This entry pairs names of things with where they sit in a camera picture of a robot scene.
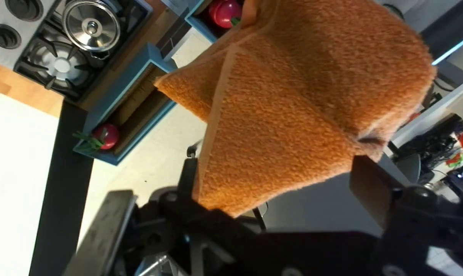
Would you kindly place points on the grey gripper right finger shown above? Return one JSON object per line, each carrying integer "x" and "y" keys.
{"x": 371, "y": 193}

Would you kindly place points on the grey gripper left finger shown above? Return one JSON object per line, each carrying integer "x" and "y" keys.
{"x": 101, "y": 236}

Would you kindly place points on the orange towel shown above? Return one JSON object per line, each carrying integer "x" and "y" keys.
{"x": 293, "y": 102}

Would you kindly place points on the toy radish with leaves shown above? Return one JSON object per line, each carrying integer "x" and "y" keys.
{"x": 224, "y": 13}
{"x": 106, "y": 136}

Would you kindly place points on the wooden countertop board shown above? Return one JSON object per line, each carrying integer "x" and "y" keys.
{"x": 17, "y": 87}

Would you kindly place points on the grey toy stove top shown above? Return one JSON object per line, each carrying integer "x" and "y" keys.
{"x": 42, "y": 62}

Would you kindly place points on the black stove knob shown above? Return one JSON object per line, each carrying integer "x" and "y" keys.
{"x": 6, "y": 38}
{"x": 25, "y": 9}

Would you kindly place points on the short blue planter box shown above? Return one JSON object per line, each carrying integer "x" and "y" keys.
{"x": 201, "y": 24}

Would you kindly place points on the black metal kitchen frame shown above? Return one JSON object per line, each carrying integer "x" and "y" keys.
{"x": 63, "y": 194}

